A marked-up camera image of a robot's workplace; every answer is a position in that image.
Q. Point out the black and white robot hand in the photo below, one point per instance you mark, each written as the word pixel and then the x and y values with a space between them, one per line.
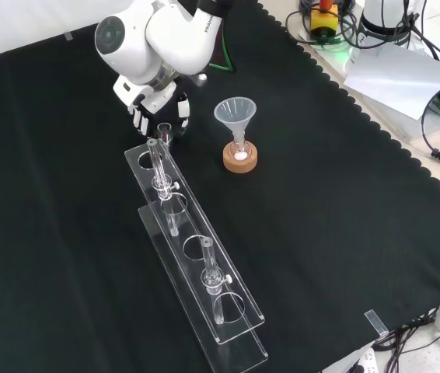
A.
pixel 154 103

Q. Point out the translucent plastic funnel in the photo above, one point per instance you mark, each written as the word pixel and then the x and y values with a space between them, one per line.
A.
pixel 235 112

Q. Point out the clear acrylic funnel stand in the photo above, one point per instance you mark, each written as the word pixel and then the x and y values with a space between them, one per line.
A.
pixel 189 248

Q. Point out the small round-bottom glass flask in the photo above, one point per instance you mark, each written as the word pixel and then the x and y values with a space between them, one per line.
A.
pixel 240 152

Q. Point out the grey tape piece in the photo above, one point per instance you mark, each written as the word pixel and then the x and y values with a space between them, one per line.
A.
pixel 68 36

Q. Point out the black cloth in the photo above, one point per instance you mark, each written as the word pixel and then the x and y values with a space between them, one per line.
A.
pixel 68 194

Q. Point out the yellow stop button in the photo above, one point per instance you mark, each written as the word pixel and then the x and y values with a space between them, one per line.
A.
pixel 324 20

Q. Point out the pale board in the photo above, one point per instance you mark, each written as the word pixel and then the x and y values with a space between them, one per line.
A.
pixel 395 77

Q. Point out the clear tape strip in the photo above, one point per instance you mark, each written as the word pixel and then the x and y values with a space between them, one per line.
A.
pixel 375 322

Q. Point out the white power strip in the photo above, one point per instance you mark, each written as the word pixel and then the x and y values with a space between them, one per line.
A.
pixel 365 361

